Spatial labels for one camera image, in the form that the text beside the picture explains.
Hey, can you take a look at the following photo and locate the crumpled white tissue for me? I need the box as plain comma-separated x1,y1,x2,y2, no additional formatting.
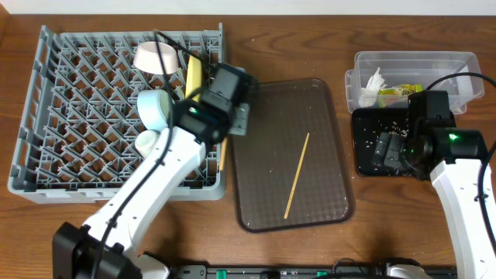
359,68,386,108

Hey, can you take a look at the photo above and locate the yellow plate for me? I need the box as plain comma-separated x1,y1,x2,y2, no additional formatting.
184,56,203,98

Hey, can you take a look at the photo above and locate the clear plastic waste bin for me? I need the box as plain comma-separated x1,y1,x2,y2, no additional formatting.
345,51,481,112

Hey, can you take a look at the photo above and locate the pink bowl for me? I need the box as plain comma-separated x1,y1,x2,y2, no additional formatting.
133,41,179,74

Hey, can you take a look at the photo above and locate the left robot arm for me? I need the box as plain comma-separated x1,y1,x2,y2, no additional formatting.
52,100,250,278

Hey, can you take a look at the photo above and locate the white cup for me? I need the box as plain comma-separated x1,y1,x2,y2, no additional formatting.
134,130,159,159

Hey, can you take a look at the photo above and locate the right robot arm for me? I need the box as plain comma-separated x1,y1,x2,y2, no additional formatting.
371,91,495,278

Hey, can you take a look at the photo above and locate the wooden chopstick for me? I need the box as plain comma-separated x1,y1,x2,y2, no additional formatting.
219,137,229,171
284,133,310,219

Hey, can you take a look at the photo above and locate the black tray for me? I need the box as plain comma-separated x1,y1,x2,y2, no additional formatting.
350,107,465,177

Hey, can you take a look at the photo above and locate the brown serving tray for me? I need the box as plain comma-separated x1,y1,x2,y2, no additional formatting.
231,79,355,233

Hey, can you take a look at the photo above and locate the yellow green snack wrapper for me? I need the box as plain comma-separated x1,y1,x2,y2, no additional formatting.
377,84,423,108

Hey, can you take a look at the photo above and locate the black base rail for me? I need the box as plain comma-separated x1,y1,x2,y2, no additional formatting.
166,258,458,279

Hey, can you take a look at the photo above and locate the grey plastic dishwasher rack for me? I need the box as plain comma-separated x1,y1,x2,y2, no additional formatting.
7,22,227,205

